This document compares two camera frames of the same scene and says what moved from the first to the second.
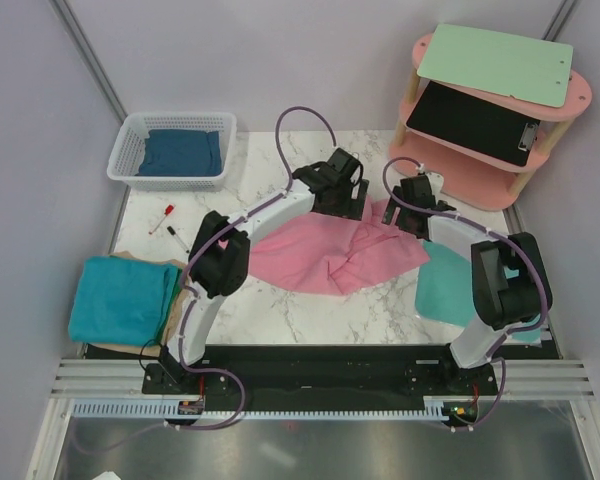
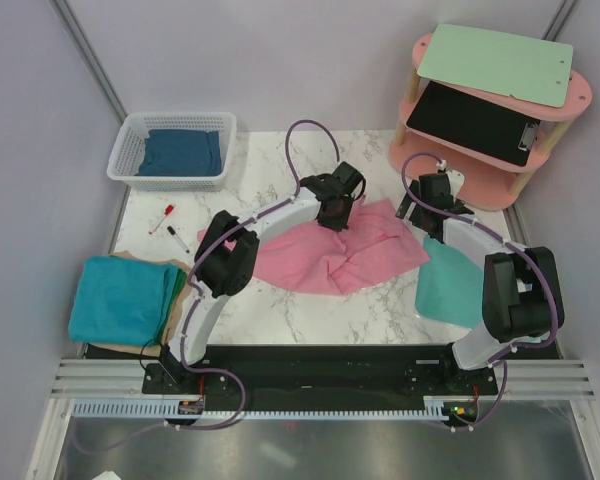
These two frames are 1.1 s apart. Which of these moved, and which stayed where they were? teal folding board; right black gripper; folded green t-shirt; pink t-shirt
Moved: right black gripper
Stayed: folded green t-shirt; pink t-shirt; teal folding board
